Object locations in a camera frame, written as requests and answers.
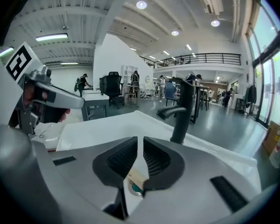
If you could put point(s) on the black faucet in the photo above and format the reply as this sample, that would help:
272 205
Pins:
185 106

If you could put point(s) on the black high table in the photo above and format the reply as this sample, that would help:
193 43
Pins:
201 101

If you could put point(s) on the white shelf unit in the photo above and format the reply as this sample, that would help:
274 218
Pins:
128 72

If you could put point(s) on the white sink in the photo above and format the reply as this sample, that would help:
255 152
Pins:
107 132

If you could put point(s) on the blue chair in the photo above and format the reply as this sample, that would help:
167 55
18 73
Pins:
171 91

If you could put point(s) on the white desk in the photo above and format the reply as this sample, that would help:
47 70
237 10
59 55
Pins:
95 101

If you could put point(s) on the cardboard box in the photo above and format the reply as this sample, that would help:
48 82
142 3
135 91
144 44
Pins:
273 134

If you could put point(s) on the white ceiling air conditioner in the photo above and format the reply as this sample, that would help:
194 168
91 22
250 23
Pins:
211 0

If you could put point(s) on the black mezzanine railing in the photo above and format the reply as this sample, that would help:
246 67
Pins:
200 59

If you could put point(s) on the metal sink drain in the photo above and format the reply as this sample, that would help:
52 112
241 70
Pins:
135 188

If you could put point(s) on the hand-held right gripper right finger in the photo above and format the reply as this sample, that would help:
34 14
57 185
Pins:
196 169

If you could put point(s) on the large glass window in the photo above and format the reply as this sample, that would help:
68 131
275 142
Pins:
268 66

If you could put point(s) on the clothes rack with coats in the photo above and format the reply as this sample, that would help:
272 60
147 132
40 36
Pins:
251 97

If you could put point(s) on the round ceiling light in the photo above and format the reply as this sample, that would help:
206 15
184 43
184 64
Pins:
175 32
141 4
215 23

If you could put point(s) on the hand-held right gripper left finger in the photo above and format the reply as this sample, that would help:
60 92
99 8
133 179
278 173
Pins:
84 171

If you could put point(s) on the person's left hand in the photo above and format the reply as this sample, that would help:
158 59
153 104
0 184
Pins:
29 94

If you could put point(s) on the black office chair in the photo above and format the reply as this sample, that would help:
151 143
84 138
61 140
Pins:
113 85

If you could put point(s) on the long tube ceiling light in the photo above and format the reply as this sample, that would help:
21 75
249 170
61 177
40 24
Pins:
51 37

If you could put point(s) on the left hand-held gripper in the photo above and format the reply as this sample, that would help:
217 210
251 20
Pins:
25 64

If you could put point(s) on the beige speckled sponge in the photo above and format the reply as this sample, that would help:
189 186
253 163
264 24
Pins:
138 175

